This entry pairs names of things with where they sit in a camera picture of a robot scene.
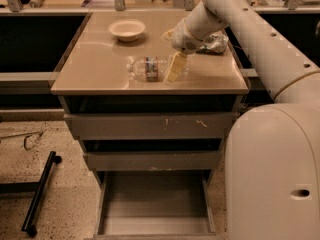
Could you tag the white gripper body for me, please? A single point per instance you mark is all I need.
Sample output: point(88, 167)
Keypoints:
point(180, 37)

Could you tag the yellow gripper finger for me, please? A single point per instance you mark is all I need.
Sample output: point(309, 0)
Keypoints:
point(168, 35)
point(177, 64)

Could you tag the clear plastic water bottle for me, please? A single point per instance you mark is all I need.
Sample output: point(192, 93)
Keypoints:
point(151, 68)

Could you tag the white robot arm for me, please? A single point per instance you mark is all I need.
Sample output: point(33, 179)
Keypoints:
point(272, 155)

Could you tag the top grey drawer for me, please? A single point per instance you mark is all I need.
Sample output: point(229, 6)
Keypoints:
point(150, 126)

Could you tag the grey drawer cabinet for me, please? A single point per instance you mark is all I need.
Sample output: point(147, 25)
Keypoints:
point(95, 80)

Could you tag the middle grey drawer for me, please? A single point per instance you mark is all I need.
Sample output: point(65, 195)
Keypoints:
point(152, 161)

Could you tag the open bottom grey drawer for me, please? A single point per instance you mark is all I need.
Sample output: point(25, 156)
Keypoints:
point(154, 205)

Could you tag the crumpled silver chip bag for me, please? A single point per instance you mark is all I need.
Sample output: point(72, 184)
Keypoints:
point(214, 44)

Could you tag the white paper bowl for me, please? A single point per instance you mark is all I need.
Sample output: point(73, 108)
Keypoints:
point(128, 30)

